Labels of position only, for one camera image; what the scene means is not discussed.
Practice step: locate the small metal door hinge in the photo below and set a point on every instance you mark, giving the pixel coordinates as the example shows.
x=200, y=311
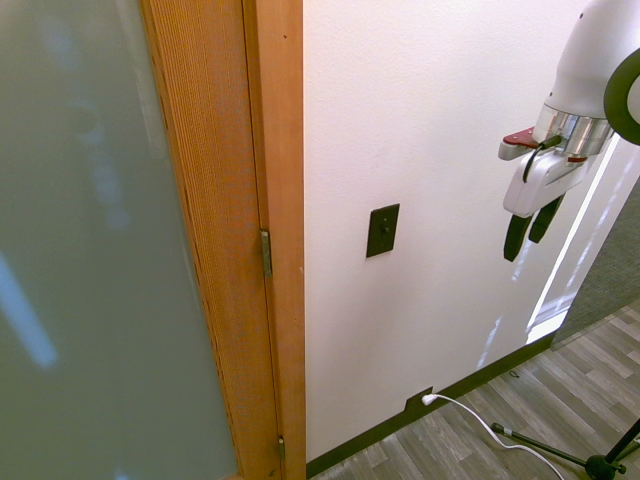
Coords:
x=281, y=447

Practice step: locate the wooden door frame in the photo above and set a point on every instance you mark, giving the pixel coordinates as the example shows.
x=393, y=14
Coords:
x=285, y=210

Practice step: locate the dark baseboard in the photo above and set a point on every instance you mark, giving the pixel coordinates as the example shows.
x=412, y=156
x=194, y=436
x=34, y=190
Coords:
x=430, y=400

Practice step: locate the wooden door with frosted glass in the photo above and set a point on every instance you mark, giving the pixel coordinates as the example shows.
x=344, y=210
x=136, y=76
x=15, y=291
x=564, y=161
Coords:
x=125, y=240

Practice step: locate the dark outlet plate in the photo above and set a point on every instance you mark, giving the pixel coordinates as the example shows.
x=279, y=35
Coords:
x=419, y=399

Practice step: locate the red and grey wrist camera mount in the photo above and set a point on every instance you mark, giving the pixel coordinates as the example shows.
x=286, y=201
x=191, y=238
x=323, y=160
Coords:
x=517, y=143

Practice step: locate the black camera tripod stand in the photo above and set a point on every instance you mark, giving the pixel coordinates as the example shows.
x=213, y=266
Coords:
x=585, y=450

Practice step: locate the dark brown light switch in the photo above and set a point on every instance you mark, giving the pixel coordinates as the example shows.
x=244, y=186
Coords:
x=382, y=230

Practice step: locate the large metal door hinge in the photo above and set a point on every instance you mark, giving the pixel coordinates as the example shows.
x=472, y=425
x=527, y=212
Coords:
x=266, y=253

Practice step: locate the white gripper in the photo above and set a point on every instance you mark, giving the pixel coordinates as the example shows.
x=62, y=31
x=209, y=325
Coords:
x=537, y=181

